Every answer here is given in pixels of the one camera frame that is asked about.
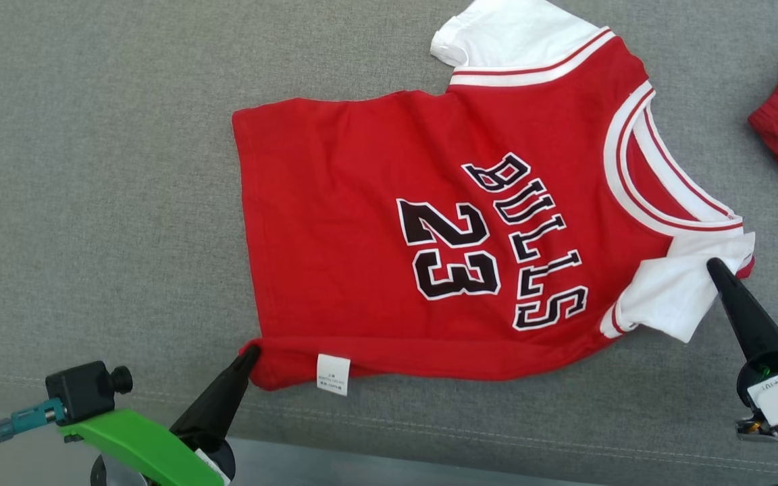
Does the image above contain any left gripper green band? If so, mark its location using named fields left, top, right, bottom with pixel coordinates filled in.
left=65, top=344, right=261, bottom=486

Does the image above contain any red Bulls 23 jersey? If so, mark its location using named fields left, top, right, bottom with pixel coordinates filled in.
left=232, top=0, right=756, bottom=397

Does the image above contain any left camera cable teal plug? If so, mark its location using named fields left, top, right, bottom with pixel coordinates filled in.
left=0, top=398, right=67, bottom=486

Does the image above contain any grey fabric sofa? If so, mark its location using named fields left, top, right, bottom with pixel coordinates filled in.
left=0, top=0, right=778, bottom=486

